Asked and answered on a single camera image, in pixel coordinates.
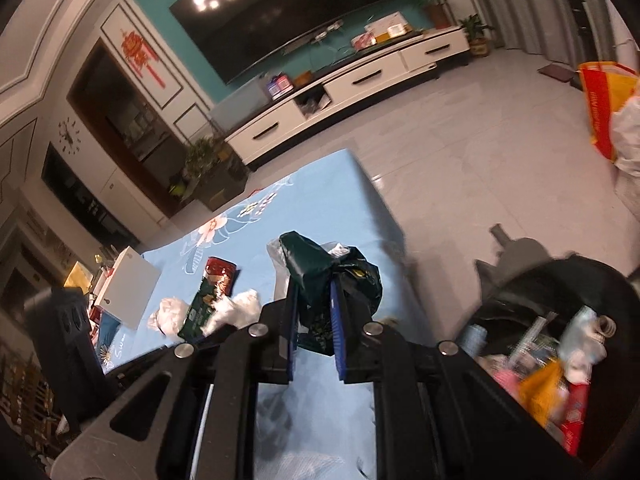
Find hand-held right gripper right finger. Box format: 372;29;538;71
327;275;586;480

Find white plastic bag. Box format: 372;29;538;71
611;95;640;176

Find clear storage box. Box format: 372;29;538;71
209;80;271;133

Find large black television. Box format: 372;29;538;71
169;0;435;86

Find black wall clock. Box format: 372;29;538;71
57;117;82;153

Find red knot decoration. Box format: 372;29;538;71
120;30;166;88

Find large potted plant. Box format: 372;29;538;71
182;135;251;211

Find green snack packet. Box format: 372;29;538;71
177;275;221;343

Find red snack packet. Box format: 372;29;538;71
204;256;238;296

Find black plastic bin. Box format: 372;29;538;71
460;252;640;471

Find dark floor mat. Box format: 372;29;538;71
537;62;573;83

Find white cardboard box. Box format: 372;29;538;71
94;246;162;331

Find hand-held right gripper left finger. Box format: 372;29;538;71
47;285;301;480

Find crumpled white tissue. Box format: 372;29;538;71
147;297;193;338
202;287;263;336

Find small potted plant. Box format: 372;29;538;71
459;14;496;57

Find brown cardboard box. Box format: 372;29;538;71
364;11;412;43

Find pile of discarded wrappers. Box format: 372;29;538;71
462;305;621;456

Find white television cabinet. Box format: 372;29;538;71
224;25;471;171

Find dark green plastic bag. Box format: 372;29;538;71
277;230;383;356

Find red and yellow shopping bag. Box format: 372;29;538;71
577;61;640;163

